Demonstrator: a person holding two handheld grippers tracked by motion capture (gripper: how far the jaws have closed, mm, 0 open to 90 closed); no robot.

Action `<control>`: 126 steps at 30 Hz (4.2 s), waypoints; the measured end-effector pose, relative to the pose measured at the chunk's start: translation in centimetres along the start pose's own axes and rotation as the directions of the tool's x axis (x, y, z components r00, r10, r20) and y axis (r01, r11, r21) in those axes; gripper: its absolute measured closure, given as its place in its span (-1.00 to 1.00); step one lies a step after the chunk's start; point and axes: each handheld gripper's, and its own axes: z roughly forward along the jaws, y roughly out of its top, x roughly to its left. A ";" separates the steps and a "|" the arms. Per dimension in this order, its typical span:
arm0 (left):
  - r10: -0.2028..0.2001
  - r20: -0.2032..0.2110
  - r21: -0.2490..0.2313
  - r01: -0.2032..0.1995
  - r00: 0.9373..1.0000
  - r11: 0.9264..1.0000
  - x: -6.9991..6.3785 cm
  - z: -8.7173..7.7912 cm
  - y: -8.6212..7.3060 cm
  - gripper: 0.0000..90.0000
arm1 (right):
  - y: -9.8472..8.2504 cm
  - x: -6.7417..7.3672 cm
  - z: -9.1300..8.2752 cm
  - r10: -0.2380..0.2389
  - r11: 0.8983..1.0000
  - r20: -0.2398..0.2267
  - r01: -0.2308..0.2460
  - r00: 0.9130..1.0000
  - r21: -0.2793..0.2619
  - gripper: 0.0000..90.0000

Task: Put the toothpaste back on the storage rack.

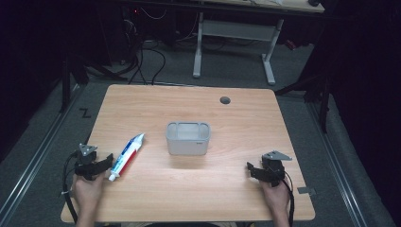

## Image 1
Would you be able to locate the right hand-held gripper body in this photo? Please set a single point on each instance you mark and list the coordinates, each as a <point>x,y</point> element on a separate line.
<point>273,168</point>

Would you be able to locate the grey tape strip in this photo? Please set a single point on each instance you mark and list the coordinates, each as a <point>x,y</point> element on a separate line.
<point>306,190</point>

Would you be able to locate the metal floor rail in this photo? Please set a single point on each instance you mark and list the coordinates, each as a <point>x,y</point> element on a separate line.
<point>337,164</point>
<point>34,164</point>

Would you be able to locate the white-legged wooden desk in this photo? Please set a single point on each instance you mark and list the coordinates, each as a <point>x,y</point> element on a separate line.
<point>239,31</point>

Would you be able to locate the person's right hand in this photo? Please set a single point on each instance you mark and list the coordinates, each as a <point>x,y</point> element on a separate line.
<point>276,197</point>

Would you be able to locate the dark round table grommet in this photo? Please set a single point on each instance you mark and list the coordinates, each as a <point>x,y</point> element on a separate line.
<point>225,100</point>

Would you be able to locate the person's left hand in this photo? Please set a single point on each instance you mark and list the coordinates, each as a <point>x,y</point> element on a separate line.
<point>88,190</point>

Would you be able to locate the grey plastic storage box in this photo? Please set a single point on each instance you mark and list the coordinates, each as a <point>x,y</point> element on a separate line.
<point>188,138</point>

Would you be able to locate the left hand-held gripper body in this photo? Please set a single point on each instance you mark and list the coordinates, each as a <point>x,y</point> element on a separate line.
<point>85,164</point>

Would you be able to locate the black metal stand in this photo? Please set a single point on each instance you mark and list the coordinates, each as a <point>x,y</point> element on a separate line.
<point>67,82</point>
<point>318,94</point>

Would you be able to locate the white blue red toothpaste tube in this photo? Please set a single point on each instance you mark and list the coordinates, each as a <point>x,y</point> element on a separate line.
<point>126,157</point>

